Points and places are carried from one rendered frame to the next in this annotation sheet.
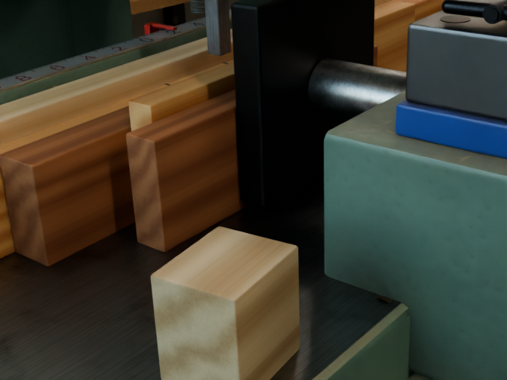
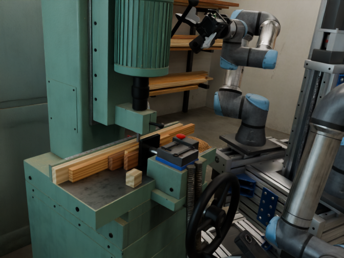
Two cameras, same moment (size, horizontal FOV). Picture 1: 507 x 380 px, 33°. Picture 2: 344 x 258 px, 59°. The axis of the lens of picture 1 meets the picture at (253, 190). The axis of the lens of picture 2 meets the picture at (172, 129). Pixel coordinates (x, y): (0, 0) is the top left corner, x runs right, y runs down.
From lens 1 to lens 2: 0.65 m
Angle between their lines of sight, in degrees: 5
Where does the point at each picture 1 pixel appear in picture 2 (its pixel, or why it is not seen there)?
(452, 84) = (160, 155)
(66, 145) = (116, 155)
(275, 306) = (138, 177)
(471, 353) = (161, 185)
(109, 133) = (122, 154)
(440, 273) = (158, 176)
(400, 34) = (167, 140)
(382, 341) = (151, 183)
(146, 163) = (126, 158)
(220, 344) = (132, 180)
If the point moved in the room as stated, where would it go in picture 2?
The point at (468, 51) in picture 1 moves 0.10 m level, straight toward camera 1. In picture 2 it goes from (162, 152) to (153, 167)
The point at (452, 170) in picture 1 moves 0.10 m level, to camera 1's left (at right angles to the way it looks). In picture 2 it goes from (159, 165) to (126, 163)
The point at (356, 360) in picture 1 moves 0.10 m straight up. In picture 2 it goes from (147, 185) to (149, 154)
